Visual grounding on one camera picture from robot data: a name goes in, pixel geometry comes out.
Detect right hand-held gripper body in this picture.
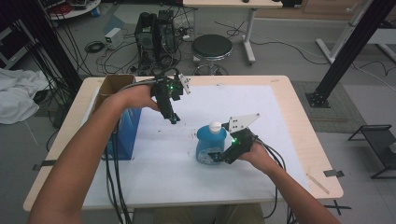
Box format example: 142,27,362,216
221,113,261,165

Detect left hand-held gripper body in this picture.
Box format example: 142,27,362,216
150,73,191,104

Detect blue bottle with white cap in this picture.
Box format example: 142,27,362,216
195,121,228,166

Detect person's right hand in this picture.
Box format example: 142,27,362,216
237,141,276,175

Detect person's left hand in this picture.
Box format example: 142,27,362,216
116,83,162,113

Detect blue cardboard box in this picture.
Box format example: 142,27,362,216
92,74,143,161

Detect white table mat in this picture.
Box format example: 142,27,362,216
82,84,311,210

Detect black computer tower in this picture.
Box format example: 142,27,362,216
134,11,159,75
157,9,177,63

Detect black round stool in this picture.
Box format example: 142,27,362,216
191,34,233,77

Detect person's khaki pants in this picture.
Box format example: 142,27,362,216
134,203,265,224

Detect small white device box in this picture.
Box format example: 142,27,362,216
104,27,124,50

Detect thin wooden stick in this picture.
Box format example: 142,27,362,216
306,172,331,195

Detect grey tape strip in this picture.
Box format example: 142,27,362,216
322,169,346,178

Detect white desk with wooden top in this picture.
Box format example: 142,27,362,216
182,0,284,65

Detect grey floor mat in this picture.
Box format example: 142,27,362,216
292,80,368,134

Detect black tape cross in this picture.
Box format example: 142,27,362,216
323,199,353,217

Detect round white table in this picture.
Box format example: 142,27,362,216
40,0,102,21

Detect dark tape strip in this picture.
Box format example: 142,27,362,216
32,159,58,172

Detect white cloth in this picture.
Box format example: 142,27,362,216
0,67,50,125

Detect right gripper black cable bundle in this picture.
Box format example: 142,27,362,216
253,136,298,224

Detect gripper black cable bundle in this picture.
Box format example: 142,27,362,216
253,136,298,224
104,67,181,224

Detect left gripper black cable bundle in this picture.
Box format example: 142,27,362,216
104,67,181,224

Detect black coiled cable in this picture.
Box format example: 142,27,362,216
84,40,106,54

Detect black frame post with cables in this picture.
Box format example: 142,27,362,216
0,0,82,94

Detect red cable coil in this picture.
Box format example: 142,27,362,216
49,2,73,15

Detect white desk leg frame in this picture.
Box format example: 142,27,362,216
316,0,396,64

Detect black frame post with base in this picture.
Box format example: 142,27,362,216
304,0,396,109

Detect dark cabinet with white frame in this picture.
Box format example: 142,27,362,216
0,18,40,70

